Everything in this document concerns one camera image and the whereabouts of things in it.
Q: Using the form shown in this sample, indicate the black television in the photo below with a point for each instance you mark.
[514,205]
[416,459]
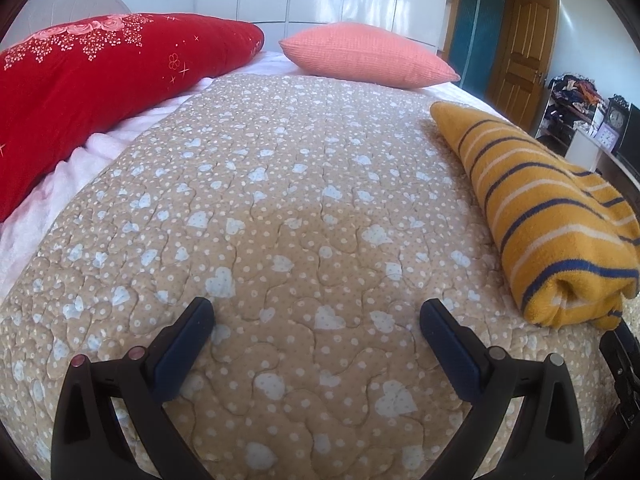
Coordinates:
[631,135]

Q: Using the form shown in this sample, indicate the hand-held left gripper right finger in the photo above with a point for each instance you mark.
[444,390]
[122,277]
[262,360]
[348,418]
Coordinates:
[450,350]

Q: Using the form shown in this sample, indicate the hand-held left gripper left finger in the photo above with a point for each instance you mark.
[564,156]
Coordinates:
[185,345]

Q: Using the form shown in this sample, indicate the mustard striped knit sweater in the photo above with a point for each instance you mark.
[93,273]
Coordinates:
[545,220]

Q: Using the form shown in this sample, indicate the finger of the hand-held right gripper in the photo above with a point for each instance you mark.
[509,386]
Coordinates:
[620,360]

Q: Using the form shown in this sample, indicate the wooden door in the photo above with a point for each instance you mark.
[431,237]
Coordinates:
[522,60]

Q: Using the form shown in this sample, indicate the pile of clothes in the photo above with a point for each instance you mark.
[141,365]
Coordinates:
[575,91]

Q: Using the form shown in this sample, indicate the white cabinet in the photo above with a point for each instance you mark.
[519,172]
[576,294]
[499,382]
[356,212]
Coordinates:
[585,150]

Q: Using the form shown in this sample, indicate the teal glass door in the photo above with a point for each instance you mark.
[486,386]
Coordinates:
[475,35]

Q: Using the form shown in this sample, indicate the small pink clock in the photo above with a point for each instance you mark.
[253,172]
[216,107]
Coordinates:
[607,137]

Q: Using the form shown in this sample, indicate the coral pink pillow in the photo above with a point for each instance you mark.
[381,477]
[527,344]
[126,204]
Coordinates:
[370,55]

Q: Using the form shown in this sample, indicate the dark ornate clock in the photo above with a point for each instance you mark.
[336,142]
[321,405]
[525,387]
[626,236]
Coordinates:
[616,115]

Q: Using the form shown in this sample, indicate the beige heart print quilt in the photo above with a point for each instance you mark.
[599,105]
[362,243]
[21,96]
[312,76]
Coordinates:
[280,240]

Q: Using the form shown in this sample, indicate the red floral pillow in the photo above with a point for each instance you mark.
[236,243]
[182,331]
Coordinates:
[90,90]

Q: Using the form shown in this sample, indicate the pink fluffy blanket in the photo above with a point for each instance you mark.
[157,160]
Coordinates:
[60,180]

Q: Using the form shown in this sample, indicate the white bed headboard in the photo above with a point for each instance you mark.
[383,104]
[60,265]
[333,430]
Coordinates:
[75,2]

